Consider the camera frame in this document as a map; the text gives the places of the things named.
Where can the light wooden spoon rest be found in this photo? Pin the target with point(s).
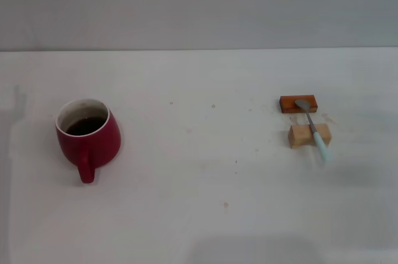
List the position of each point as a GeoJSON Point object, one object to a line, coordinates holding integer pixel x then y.
{"type": "Point", "coordinates": [300, 135]}

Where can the red ceramic mug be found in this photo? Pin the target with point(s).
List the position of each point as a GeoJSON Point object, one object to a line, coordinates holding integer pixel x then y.
{"type": "Point", "coordinates": [93, 148]}

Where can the dark orange wooden block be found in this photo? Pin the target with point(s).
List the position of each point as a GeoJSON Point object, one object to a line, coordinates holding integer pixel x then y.
{"type": "Point", "coordinates": [289, 104]}

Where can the dark coffee liquid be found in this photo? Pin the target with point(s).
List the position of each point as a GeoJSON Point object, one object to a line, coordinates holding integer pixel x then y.
{"type": "Point", "coordinates": [84, 126]}

